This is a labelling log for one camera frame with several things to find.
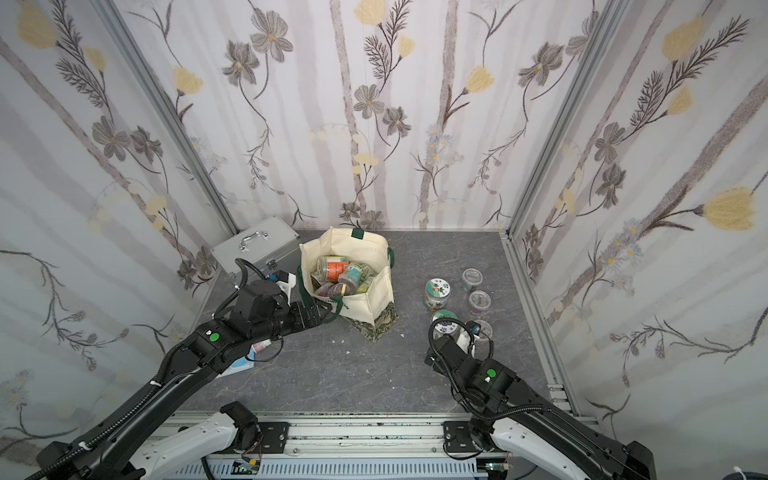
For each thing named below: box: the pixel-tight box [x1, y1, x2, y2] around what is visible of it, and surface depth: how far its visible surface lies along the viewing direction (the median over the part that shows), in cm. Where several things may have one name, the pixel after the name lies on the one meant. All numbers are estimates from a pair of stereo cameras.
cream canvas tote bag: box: [297, 226, 395, 327], surface depth 95 cm
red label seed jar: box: [326, 256, 349, 282], surface depth 93 cm
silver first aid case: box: [210, 215, 301, 279], surface depth 100 cm
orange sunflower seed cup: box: [468, 290, 491, 315], surface depth 97 cm
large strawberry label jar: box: [424, 278, 451, 310], surface depth 96 cm
